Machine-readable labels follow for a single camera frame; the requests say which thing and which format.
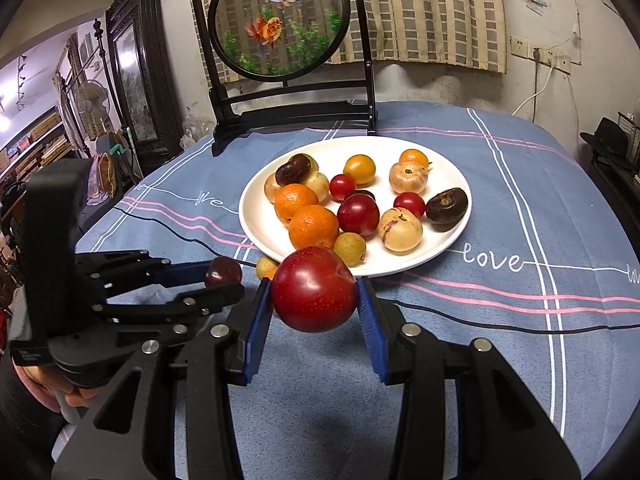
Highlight green handled broom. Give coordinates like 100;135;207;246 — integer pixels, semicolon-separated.
111;127;138;186

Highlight dark purple mangosteen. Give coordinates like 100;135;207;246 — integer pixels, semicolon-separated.
425;187;469;233
275;154;313;187

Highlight wooden storage shelf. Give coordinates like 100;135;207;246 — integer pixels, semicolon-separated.
0;110;76;181

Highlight yellow plum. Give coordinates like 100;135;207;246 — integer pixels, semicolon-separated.
343;154;377;186

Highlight person's left hand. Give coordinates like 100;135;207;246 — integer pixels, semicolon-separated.
14;366;101;413

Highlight small olive green plum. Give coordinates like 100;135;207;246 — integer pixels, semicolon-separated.
333;231;367;267

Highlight tan pear with red marks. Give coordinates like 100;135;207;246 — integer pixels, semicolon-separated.
378;207;424;256

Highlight black desk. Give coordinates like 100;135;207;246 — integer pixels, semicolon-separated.
587;157;640;221

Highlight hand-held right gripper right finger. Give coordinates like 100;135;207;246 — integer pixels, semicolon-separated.
356;277;581;480

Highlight orange brown bag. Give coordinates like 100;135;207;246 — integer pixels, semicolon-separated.
97;154;118;196

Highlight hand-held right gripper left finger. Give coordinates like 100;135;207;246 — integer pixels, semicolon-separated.
52;280;275;480

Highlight pink cloth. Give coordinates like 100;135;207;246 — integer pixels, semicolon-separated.
86;160;108;206

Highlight goldfish screen on black stand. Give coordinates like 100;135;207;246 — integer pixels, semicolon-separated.
189;0;379;157

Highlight black pole stand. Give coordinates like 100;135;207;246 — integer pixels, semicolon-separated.
91;17;131;171

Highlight clear plastic bag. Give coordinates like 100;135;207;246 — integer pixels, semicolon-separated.
181;105;216;151

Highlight blue plaid tablecloth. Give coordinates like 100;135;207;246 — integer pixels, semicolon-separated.
52;100;640;480

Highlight white power cable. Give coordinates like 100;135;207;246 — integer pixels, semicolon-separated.
511;52;556;122

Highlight small red plum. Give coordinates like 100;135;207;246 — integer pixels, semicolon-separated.
329;174;358;201
393;192;427;221

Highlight black hat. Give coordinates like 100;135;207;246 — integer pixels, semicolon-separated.
580;117;636;168

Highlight standing fan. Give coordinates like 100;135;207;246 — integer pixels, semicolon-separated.
75;80;111;158

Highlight beige checked curtain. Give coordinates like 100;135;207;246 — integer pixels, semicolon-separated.
185;0;508;83

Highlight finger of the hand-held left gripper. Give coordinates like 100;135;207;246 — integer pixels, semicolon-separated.
92;282;246;356
75;249;212;293

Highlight dark framed mirror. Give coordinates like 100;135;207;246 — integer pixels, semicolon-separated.
104;0;183;161

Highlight small tangerine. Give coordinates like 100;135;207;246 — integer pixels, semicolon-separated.
398;148;431;168

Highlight white plate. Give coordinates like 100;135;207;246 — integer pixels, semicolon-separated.
238;136;473;278

